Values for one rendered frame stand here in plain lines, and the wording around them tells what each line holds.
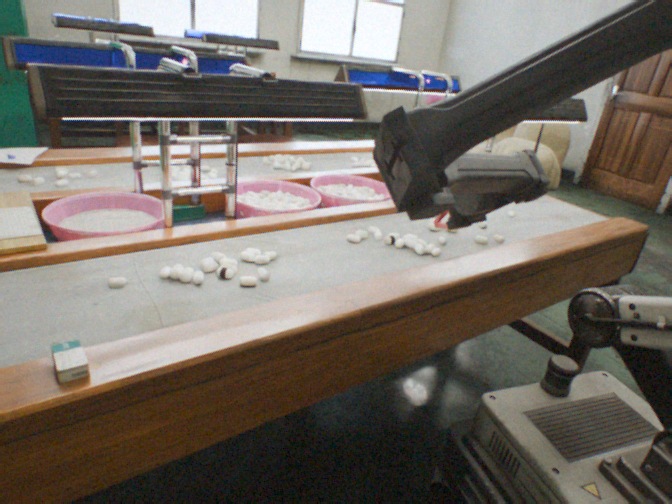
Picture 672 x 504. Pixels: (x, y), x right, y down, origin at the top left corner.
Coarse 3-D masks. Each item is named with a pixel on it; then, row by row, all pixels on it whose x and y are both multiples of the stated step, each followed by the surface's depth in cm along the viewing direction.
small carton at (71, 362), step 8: (56, 344) 62; (64, 344) 62; (72, 344) 62; (80, 344) 63; (56, 352) 61; (64, 352) 61; (72, 352) 61; (80, 352) 61; (56, 360) 59; (64, 360) 59; (72, 360) 60; (80, 360) 60; (56, 368) 60; (64, 368) 58; (72, 368) 58; (80, 368) 59; (88, 368) 60; (64, 376) 58; (72, 376) 59; (80, 376) 60
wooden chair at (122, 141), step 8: (120, 120) 293; (120, 128) 295; (184, 128) 312; (120, 136) 296; (128, 136) 299; (144, 136) 304; (152, 136) 306; (120, 144) 279; (128, 144) 282; (144, 144) 288; (152, 144) 290; (176, 144) 297; (184, 144) 298
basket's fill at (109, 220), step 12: (72, 216) 112; (84, 216) 113; (96, 216) 115; (108, 216) 115; (120, 216) 114; (132, 216) 116; (144, 216) 117; (72, 228) 106; (84, 228) 106; (96, 228) 108; (108, 228) 107; (120, 228) 108
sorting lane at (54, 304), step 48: (240, 240) 110; (288, 240) 113; (336, 240) 116; (432, 240) 124; (0, 288) 80; (48, 288) 82; (96, 288) 84; (144, 288) 86; (192, 288) 88; (240, 288) 90; (288, 288) 92; (0, 336) 69; (48, 336) 70; (96, 336) 72
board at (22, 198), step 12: (12, 192) 110; (24, 192) 111; (0, 204) 103; (12, 204) 103; (24, 204) 104; (36, 216) 99; (0, 240) 88; (12, 240) 88; (24, 240) 89; (36, 240) 89; (0, 252) 85; (12, 252) 86
